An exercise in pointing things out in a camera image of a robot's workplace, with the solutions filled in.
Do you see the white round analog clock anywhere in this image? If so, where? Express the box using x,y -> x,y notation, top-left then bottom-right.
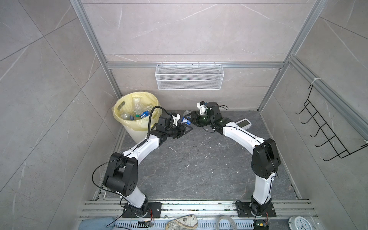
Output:
288,216 -> 313,230

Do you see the white bin with yellow liner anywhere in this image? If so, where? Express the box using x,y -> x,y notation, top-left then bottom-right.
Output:
112,92 -> 162,143

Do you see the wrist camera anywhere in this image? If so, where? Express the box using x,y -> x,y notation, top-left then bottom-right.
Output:
196,101 -> 207,116
171,112 -> 182,126

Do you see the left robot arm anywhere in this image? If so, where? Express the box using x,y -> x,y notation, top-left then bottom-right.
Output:
97,106 -> 193,218

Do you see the white bottle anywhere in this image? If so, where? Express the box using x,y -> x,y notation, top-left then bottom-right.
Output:
133,97 -> 145,117

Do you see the patterned cloth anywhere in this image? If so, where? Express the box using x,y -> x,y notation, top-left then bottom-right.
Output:
165,214 -> 198,230

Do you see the white tape roll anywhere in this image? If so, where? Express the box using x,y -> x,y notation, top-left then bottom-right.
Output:
216,215 -> 238,230

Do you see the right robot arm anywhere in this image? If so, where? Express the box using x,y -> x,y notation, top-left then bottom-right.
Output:
186,111 -> 281,217

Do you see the blue grey cushion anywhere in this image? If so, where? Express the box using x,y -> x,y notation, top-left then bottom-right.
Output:
78,217 -> 114,230

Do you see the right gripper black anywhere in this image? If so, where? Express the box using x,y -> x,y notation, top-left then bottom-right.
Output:
184,111 -> 214,127

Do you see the white wire mesh basket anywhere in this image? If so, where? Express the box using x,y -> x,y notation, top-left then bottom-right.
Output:
155,64 -> 224,91

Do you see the crushed clear bottle blue band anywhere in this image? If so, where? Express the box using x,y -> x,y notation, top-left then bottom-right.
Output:
140,110 -> 150,119

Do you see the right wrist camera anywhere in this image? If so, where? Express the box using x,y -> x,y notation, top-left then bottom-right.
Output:
196,101 -> 207,116

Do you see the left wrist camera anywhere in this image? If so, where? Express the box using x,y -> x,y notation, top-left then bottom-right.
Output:
171,112 -> 182,126

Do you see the white digital clock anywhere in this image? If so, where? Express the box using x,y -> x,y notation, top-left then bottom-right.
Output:
236,118 -> 252,130

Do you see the black wire hook rack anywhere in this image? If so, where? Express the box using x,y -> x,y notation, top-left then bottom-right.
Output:
295,84 -> 368,162

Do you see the clear bottle blue label back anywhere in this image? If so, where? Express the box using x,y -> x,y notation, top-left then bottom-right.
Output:
182,110 -> 192,126

